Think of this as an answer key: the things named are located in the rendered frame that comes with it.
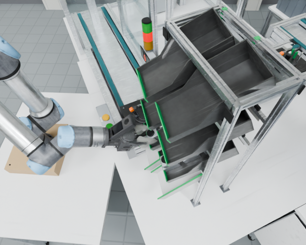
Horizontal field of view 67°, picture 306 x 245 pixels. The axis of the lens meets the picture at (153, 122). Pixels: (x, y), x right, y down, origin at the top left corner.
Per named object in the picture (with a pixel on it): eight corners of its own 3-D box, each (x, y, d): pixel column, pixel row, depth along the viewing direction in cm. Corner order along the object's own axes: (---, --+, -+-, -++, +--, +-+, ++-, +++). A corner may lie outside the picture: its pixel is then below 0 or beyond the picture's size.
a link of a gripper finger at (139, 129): (146, 130, 100) (127, 133, 95) (152, 122, 96) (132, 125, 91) (150, 136, 99) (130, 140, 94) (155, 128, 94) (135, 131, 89)
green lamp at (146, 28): (144, 34, 110) (144, 25, 106) (140, 28, 113) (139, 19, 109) (154, 31, 111) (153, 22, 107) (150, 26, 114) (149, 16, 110)
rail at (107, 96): (129, 159, 130) (126, 150, 121) (88, 61, 176) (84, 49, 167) (138, 155, 131) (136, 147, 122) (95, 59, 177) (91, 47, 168)
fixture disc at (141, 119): (139, 128, 128) (138, 126, 126) (129, 110, 135) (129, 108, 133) (161, 119, 130) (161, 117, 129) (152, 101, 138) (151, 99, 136)
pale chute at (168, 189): (164, 199, 104) (157, 199, 101) (157, 172, 112) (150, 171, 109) (213, 172, 90) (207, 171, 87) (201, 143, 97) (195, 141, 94)
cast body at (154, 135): (152, 146, 96) (144, 140, 91) (149, 137, 99) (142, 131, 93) (170, 137, 94) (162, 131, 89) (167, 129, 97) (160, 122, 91)
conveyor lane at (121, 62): (136, 148, 133) (134, 139, 125) (95, 58, 177) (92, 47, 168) (180, 130, 139) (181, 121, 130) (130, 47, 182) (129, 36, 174)
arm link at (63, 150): (48, 140, 92) (49, 142, 82) (70, 120, 95) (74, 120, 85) (63, 153, 94) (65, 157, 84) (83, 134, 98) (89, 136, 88)
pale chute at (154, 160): (151, 170, 112) (144, 169, 109) (145, 147, 119) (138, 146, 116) (194, 141, 97) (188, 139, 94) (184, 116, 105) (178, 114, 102)
